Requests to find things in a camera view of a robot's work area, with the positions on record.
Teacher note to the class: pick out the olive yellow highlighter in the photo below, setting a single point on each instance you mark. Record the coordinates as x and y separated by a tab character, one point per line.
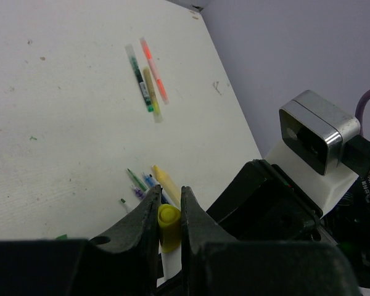
150	87

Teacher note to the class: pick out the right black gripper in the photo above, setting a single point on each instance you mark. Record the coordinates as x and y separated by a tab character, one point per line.
263	204

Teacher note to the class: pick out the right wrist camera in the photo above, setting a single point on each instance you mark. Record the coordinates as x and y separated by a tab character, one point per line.
314	132

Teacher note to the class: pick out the dark green clear highlighter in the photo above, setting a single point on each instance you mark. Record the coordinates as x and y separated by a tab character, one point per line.
141	83

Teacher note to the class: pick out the green capped white marker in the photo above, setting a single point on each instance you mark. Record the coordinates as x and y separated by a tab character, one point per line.
126	205

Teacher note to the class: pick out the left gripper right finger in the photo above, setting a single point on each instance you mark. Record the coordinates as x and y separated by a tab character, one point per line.
203	245

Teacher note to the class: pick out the blue pen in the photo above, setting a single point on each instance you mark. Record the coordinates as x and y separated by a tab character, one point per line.
150	180

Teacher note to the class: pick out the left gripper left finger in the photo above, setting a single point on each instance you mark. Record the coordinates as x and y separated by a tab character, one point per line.
126	258

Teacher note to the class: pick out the purple pen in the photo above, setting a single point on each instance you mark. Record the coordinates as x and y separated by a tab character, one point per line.
138	192

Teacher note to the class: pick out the yellow capped white marker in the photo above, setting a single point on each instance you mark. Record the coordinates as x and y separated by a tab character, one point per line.
171	263

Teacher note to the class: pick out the green marker cap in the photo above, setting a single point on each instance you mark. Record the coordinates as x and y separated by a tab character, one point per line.
62	237

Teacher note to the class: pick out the orange highlighter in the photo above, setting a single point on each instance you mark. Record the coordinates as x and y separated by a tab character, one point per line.
155	72

